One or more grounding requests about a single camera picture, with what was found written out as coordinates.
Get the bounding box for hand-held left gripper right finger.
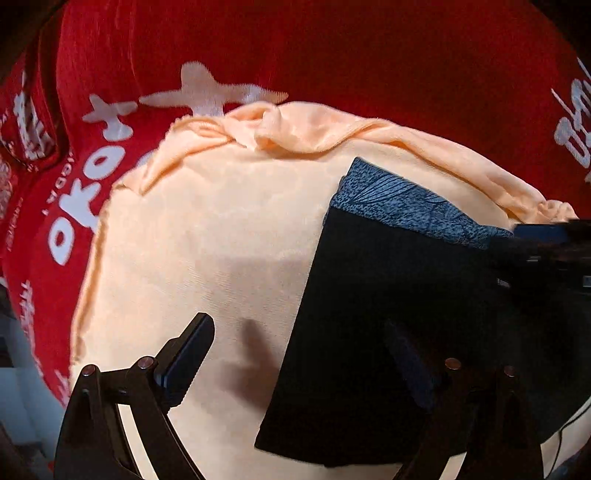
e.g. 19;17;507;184
383;319;548;480

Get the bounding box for red printed bedspread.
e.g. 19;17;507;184
0;0;591;409

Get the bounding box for person's legs in jeans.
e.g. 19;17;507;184
551;406;591;464

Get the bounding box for black pants with patterned waistband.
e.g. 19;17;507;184
254;157;591;469

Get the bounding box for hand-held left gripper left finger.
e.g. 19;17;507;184
54;313;216;480

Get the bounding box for peach orange cloth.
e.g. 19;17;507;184
69;100;580;480

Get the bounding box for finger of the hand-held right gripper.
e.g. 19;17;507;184
513;222;573;246

